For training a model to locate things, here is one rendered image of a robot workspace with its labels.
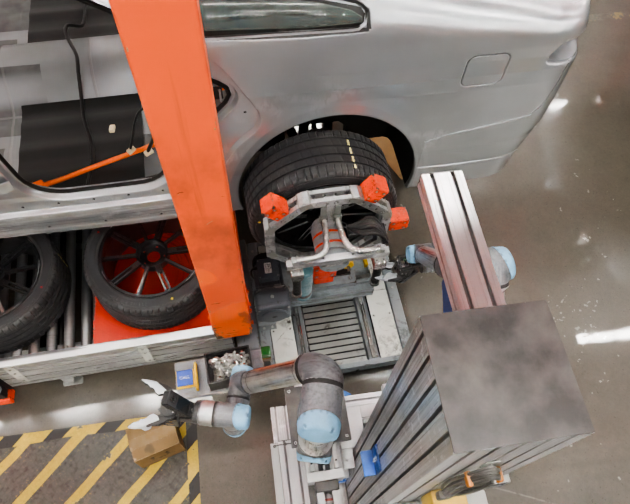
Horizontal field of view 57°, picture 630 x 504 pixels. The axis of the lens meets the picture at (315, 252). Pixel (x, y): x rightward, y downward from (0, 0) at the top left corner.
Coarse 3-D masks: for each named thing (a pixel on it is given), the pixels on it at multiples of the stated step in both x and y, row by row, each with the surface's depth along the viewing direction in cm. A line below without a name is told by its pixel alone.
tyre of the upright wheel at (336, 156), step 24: (288, 144) 237; (312, 144) 234; (336, 144) 235; (360, 144) 241; (264, 168) 240; (288, 168) 232; (312, 168) 229; (336, 168) 229; (360, 168) 233; (384, 168) 248; (264, 192) 236; (288, 192) 233; (264, 216) 245; (264, 240) 262
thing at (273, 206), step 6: (270, 192) 228; (264, 198) 230; (270, 198) 227; (276, 198) 229; (282, 198) 232; (264, 204) 229; (270, 204) 226; (276, 204) 227; (282, 204) 230; (264, 210) 228; (270, 210) 227; (276, 210) 227; (282, 210) 229; (288, 210) 232; (270, 216) 230; (276, 216) 231; (282, 216) 232
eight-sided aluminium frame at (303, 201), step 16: (304, 192) 230; (320, 192) 230; (336, 192) 232; (352, 192) 231; (288, 208) 236; (304, 208) 229; (368, 208) 239; (384, 208) 242; (272, 224) 237; (384, 224) 254; (272, 240) 247; (368, 240) 266; (272, 256) 259; (288, 256) 264
